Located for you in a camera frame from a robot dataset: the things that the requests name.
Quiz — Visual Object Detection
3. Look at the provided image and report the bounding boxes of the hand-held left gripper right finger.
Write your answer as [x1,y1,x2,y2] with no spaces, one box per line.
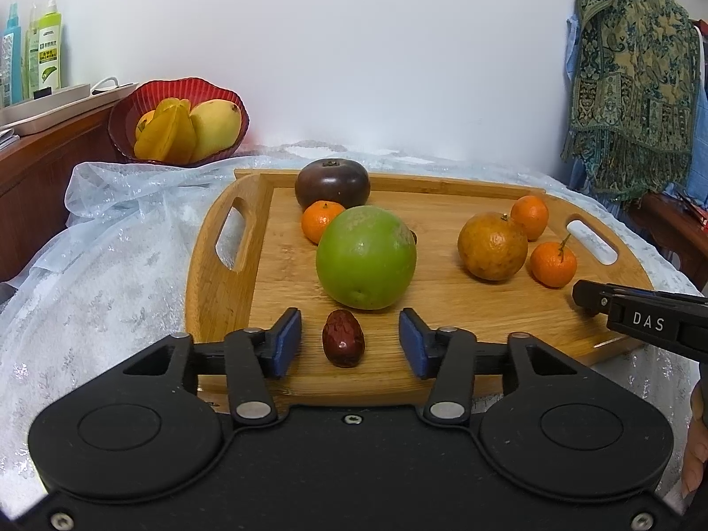
[399,308,623,427]

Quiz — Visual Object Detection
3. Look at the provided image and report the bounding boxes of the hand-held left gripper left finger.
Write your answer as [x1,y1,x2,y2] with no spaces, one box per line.
[94,308,303,428]

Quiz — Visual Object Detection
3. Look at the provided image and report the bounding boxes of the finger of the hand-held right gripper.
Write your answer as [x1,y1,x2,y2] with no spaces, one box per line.
[572,279,708,316]

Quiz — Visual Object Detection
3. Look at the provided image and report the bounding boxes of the wooden tray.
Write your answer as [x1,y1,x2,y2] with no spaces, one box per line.
[184,169,656,407]

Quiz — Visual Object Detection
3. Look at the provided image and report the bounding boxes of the tangerine with stem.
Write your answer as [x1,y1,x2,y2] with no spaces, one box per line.
[530,234,578,289]

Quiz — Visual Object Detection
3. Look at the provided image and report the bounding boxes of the green round citrus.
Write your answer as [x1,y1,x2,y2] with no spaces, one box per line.
[316,206,418,311]

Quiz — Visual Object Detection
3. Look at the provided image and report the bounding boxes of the large orange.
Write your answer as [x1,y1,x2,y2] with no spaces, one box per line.
[457,212,529,282]

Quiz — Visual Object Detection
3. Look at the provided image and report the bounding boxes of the small tangerine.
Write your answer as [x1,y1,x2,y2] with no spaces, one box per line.
[301,200,346,245]

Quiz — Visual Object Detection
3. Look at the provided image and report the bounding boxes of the dark purple tomato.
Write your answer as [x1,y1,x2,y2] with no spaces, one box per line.
[294,158,371,212]

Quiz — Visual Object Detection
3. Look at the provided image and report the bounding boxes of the person's right hand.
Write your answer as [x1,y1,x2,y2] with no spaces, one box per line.
[680,376,708,501]

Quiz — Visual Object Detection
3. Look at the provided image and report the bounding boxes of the wooden chair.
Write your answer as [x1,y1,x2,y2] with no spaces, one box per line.
[627,191,708,294]

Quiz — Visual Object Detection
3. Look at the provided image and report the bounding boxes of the red items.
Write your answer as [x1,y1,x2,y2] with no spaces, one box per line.
[677,188,708,229]

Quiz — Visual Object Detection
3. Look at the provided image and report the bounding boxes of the green patterned shawl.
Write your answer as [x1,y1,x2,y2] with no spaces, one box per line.
[561,0,704,203]

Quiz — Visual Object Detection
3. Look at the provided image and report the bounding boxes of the yellow mango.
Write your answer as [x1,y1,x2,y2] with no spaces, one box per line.
[189,100,243,162]

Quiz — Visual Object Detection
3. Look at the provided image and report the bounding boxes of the yellow starfruit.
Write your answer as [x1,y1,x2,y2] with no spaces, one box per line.
[134,98,197,164]

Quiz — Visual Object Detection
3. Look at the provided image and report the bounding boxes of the red fruit bowl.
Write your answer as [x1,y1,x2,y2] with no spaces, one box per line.
[108,77,251,168]

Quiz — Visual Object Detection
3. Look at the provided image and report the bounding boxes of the wooden cabinet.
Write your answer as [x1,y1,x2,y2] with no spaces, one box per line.
[0,102,119,283]

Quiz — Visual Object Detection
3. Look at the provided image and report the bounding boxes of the white tray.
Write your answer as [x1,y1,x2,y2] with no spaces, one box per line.
[0,83,139,137]

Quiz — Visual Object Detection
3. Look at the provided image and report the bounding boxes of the green spray bottle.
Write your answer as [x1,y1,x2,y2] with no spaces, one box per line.
[36,0,63,95]

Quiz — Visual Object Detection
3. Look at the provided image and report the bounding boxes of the pale green bottle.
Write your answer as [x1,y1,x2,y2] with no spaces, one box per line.
[25,4,40,101]

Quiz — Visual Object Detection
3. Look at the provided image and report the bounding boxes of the teal spray bottle white label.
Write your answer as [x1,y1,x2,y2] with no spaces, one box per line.
[1,3,23,108]

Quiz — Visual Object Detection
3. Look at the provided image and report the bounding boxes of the white cord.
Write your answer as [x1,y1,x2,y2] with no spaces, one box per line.
[90,76,139,95]

